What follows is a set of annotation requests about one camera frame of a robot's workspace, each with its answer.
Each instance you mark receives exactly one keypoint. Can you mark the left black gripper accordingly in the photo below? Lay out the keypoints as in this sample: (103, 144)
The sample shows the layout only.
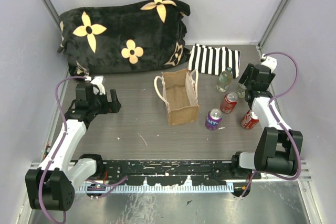
(113, 106)

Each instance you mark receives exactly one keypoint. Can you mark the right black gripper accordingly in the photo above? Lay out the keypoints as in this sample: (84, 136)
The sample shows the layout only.
(247, 74)

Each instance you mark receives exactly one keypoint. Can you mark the clear glass soda bottle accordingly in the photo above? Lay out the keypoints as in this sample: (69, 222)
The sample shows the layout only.
(241, 90)
(224, 80)

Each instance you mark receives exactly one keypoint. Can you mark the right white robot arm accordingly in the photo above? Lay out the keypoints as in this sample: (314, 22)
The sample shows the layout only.
(278, 150)

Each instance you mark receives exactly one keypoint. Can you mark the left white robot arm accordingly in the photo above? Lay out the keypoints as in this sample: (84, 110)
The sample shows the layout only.
(71, 140)

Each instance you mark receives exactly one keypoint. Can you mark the brown burlap canvas bag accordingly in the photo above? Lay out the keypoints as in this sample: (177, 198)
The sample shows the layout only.
(179, 91)

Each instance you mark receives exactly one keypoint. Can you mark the upright red cola can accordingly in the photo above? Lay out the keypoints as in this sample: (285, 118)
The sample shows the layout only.
(229, 102)

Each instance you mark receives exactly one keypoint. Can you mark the black white striped cloth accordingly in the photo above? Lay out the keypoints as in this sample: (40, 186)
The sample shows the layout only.
(211, 60)

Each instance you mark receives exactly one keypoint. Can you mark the lying red Coca-Cola can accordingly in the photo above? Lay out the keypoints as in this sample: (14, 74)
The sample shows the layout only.
(249, 120)

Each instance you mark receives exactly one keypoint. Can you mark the purple Fanta can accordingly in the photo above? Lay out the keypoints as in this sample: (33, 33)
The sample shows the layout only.
(213, 119)

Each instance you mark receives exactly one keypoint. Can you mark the black floral plush blanket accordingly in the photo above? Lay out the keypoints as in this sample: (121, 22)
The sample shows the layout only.
(143, 36)

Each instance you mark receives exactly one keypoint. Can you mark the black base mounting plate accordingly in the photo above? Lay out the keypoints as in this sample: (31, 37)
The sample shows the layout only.
(169, 172)

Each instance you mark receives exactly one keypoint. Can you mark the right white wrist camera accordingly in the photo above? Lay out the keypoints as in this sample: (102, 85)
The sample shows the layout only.
(269, 62)

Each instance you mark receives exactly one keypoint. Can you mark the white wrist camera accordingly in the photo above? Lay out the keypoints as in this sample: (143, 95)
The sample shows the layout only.
(269, 62)
(97, 82)

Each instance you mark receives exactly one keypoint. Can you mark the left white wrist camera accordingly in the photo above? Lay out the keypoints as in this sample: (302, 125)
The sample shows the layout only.
(97, 82)

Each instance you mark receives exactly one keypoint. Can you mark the aluminium front rail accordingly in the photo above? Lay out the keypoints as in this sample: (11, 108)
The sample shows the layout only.
(99, 186)

